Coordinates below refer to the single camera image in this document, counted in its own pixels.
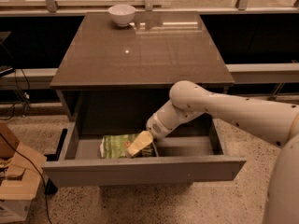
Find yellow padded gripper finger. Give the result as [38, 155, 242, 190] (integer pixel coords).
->
[125, 131, 153, 158]

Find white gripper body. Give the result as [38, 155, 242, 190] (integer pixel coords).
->
[146, 101, 203, 140]

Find green jalapeno chip bag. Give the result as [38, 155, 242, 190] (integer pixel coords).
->
[99, 133, 156, 159]

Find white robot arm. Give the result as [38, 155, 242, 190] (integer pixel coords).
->
[125, 80, 299, 224]

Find open grey top drawer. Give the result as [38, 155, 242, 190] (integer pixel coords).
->
[41, 89, 247, 189]

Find grey cabinet with glossy top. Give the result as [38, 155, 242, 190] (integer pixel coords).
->
[50, 11, 235, 123]

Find white ceramic bowl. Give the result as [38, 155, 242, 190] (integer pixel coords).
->
[108, 5, 135, 27]

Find brown cardboard box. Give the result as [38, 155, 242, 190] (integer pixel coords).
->
[0, 123, 46, 223]

